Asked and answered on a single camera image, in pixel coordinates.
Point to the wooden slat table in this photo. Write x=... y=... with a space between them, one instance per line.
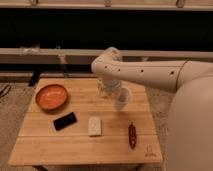
x=38 y=143

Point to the black smartphone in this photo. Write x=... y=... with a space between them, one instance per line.
x=64 y=121

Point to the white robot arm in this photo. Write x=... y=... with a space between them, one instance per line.
x=189 y=142

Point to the white rectangular sponge block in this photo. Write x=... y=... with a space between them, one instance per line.
x=94 y=126

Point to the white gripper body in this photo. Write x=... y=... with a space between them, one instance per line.
x=108 y=91

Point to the white ceramic cup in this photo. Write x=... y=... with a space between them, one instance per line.
x=124 y=98

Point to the grey metal rail beam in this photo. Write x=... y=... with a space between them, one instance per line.
x=85 y=56

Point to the orange round bowl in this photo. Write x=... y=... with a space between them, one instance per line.
x=51 y=97

